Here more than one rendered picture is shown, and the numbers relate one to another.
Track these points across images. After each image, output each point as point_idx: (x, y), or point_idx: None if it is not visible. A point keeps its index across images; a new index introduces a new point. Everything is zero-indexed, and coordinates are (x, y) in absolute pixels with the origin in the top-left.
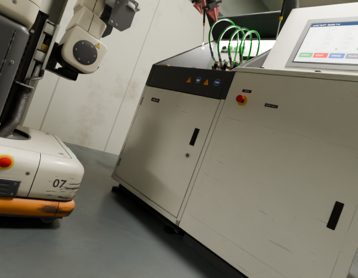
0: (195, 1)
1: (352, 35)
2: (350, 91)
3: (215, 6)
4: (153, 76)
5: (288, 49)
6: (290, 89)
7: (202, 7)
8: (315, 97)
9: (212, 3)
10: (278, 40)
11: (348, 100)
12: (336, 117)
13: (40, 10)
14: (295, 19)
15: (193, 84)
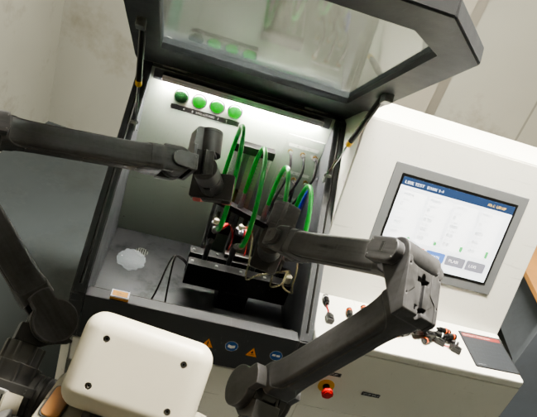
0: (203, 200)
1: (457, 222)
2: (463, 387)
3: (280, 259)
4: (86, 319)
5: (364, 225)
6: (398, 378)
7: (253, 266)
8: (426, 390)
9: (278, 263)
10: (346, 198)
11: (459, 395)
12: (444, 409)
13: None
14: (376, 150)
15: (221, 351)
